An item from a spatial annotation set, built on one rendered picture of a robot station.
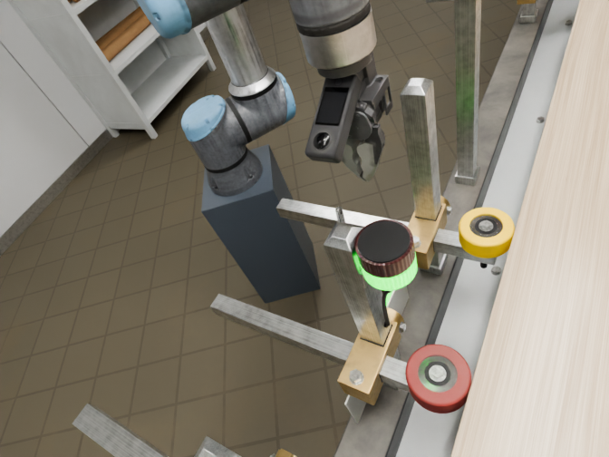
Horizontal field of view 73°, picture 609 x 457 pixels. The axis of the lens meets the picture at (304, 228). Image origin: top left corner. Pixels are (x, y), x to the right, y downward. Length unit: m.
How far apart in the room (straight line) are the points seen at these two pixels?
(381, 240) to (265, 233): 1.06
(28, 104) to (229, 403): 2.31
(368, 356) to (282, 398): 1.01
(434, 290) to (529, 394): 0.35
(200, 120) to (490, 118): 0.80
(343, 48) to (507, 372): 0.44
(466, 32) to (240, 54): 0.62
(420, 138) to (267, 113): 0.73
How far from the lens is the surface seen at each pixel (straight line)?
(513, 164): 1.22
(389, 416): 0.78
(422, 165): 0.67
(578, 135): 0.87
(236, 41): 1.21
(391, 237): 0.43
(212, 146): 1.29
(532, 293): 0.65
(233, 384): 1.72
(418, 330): 0.84
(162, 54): 3.96
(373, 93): 0.60
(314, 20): 0.52
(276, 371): 1.67
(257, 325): 0.73
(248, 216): 1.40
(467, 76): 0.88
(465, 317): 0.94
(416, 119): 0.62
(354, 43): 0.53
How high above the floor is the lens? 1.45
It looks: 46 degrees down
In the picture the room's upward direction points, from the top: 24 degrees counter-clockwise
